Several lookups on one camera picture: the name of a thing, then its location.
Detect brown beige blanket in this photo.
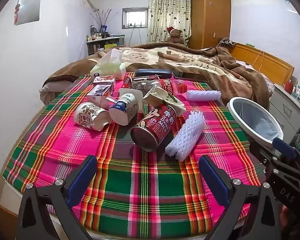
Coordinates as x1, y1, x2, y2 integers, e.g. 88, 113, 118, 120
39, 42, 270, 110

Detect silver wall poster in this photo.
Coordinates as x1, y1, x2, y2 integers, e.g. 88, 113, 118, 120
14, 0, 41, 26

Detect orange cable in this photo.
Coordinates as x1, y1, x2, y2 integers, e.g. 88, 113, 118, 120
254, 49, 266, 73

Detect black smartphone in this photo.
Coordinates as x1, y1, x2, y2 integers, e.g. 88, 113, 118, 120
172, 71, 211, 83

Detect white round trash bin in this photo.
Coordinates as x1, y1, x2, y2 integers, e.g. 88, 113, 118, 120
226, 97, 284, 148

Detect row of cosmetic bottles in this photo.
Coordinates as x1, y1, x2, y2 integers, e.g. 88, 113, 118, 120
87, 24, 111, 42

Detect white paper cup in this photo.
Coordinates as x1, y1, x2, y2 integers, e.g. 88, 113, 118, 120
143, 84, 187, 116

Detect white foam fruit net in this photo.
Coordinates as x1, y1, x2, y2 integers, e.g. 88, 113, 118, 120
186, 90, 222, 102
165, 111, 206, 162

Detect white green tissue pack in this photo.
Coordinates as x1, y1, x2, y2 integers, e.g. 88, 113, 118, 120
90, 48, 127, 80

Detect wooden headboard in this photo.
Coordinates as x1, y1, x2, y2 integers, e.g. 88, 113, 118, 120
227, 42, 295, 86

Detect red milk can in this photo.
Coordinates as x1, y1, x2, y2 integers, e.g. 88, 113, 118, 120
130, 104, 176, 152

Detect clear bottle red label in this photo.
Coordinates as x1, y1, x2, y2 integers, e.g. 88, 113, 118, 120
132, 79, 188, 97

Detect dried branches in blue vase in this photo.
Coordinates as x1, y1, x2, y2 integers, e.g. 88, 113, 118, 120
90, 8, 113, 34

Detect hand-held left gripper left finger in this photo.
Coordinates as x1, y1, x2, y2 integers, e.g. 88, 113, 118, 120
16, 155, 98, 240

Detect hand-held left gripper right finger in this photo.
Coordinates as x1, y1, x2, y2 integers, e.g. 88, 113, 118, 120
198, 155, 282, 240

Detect patterned curtain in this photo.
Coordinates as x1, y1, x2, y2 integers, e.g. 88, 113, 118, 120
147, 0, 192, 44

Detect white blue yogurt cup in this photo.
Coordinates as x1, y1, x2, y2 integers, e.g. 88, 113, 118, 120
109, 88, 143, 126

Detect pink green plaid tablecloth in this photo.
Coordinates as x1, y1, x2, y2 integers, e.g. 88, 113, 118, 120
2, 74, 262, 239

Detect grey storage shelf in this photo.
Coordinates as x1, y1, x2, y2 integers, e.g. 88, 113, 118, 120
86, 35, 126, 56

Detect white red milk carton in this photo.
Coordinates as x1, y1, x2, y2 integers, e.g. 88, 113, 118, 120
93, 76, 116, 87

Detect power strip with plugs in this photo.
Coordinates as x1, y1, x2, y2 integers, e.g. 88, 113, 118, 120
218, 37, 237, 47

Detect brown wooden board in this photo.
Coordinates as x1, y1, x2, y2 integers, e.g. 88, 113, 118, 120
0, 197, 18, 240

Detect dark blue glasses case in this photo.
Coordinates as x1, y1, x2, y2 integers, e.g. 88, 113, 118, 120
134, 69, 172, 79

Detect pink bed sheet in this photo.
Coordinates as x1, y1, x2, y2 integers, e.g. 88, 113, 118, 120
236, 59, 260, 72

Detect grey drawer cabinet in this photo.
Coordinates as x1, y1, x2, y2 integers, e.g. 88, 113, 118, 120
268, 83, 300, 137

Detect brown patterned paper cup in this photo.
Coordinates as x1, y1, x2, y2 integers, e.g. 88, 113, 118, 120
74, 102, 112, 131

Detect wooden wardrobe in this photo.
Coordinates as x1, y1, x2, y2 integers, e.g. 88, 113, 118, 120
189, 0, 232, 50

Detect white purple milk carton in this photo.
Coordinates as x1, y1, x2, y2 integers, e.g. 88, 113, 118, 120
86, 84, 113, 106

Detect teddy bear with red hat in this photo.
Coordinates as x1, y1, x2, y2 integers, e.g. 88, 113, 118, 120
165, 27, 185, 45

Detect small window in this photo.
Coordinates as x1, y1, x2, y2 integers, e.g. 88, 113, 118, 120
122, 7, 149, 29

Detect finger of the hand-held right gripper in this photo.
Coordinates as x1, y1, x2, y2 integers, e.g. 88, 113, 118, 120
249, 142, 282, 171
272, 138, 300, 167

